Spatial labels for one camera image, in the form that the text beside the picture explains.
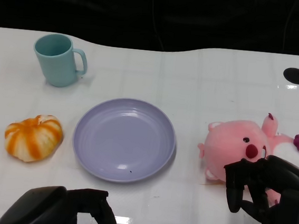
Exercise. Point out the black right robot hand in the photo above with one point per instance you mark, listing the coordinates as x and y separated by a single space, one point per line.
288 183

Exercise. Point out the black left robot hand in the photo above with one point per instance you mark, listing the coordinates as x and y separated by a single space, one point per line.
50 205

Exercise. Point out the pink plush beaver doll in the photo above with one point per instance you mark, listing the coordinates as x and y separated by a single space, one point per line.
228 143

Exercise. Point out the lavender plastic plate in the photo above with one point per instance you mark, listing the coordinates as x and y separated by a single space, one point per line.
124 138

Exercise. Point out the orange white striped pumpkin toy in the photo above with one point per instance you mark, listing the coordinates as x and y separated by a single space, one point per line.
33 138

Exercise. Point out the black table grommet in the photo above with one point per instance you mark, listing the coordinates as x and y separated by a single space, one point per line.
295 75

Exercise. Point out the teal plastic mug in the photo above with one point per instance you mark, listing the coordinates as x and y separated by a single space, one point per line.
56 60

